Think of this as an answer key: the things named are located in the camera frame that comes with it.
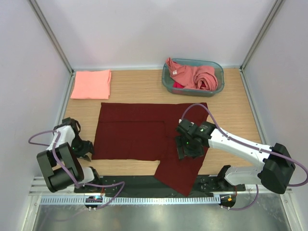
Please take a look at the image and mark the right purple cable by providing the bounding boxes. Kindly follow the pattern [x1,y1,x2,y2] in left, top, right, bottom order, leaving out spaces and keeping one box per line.
[180,103,308,211]

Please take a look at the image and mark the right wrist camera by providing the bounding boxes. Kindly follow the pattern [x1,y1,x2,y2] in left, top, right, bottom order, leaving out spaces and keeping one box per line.
[176,119,197,136]

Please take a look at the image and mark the dark red t shirt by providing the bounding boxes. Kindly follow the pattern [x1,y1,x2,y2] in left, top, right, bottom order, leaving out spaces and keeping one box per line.
[92,103,208,196]

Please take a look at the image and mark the aluminium corner post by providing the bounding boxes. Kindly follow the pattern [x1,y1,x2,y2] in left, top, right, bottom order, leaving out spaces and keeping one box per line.
[239,0,287,71]
[28,0,75,74]

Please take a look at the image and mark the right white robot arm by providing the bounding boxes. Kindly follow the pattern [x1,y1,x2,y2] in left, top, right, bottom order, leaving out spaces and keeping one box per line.
[176,119,295,194]

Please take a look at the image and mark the left aluminium corner post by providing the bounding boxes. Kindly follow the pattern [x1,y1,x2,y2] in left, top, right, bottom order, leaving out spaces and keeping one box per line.
[28,0,75,74]

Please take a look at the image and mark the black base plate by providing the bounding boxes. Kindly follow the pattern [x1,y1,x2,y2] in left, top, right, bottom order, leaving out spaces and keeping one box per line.
[73,174,246,196]

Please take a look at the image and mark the aluminium front rail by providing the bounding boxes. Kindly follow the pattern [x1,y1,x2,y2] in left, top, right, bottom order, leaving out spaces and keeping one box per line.
[28,173,293,196]

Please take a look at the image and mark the white slotted cable duct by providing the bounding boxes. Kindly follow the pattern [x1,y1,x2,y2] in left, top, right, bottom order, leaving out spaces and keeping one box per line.
[40,194,220,205]

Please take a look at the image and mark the right aluminium corner post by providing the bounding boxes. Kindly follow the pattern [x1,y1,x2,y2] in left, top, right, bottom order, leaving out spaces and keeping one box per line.
[239,0,287,71]

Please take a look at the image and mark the folded salmon pink t shirt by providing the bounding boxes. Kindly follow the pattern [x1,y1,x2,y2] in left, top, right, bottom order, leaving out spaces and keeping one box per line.
[70,69,111,100]

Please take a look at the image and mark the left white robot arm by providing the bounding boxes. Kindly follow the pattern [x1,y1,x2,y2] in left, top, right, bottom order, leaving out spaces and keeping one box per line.
[37,117,102,193]

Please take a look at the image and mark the crumpled pink t shirt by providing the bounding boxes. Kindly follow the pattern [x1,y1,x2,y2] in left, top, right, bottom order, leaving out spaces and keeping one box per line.
[165,58,218,91]

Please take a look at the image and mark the teal plastic basket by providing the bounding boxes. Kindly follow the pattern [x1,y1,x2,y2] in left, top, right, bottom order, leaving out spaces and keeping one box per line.
[162,58,225,97]

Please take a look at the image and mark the purple cable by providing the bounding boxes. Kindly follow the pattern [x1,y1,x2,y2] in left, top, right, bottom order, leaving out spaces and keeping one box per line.
[180,103,308,211]
[28,129,126,210]

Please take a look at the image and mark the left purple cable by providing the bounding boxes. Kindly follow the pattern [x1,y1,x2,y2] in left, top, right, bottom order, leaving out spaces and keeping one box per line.
[28,129,126,210]

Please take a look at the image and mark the bright red t shirt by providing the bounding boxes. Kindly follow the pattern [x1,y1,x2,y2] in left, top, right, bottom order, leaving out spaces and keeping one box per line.
[173,82,184,89]

